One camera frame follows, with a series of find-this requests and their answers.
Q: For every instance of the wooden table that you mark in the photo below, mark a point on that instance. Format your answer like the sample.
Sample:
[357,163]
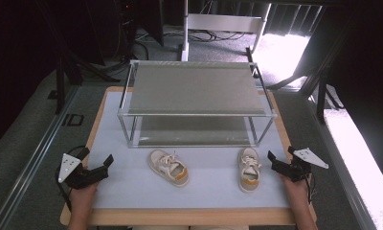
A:
[192,217]

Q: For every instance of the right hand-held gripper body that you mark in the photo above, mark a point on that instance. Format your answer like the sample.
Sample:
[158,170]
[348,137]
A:
[296,168]

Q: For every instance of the metal frame two-tier shoe rack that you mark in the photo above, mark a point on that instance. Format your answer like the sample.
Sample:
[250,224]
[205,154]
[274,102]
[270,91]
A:
[196,89]

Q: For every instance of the white ledge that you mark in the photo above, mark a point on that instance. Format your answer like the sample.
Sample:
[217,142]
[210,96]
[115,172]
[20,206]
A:
[362,166]

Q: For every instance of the person's right hand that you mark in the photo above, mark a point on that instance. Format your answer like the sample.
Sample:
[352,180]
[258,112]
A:
[296,190]

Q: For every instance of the person's left hand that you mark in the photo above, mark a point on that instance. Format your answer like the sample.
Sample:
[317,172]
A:
[83,195]

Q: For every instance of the black metal stand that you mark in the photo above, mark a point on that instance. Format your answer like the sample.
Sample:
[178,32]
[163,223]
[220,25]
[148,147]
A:
[320,92]
[60,86]

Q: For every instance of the white table mat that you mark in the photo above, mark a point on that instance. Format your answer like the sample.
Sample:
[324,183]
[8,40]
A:
[212,188]

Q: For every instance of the white metal stand frame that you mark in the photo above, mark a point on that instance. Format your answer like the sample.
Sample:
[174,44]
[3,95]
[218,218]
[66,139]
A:
[224,22]

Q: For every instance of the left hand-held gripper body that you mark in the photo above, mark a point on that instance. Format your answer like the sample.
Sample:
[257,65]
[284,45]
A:
[81,175]

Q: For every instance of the metal floor rail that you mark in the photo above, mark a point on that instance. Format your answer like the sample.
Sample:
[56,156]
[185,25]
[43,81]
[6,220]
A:
[30,159]

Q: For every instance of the beige child's sneaker orange heel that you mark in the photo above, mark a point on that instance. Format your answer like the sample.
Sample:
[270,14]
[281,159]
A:
[168,167]
[249,171]

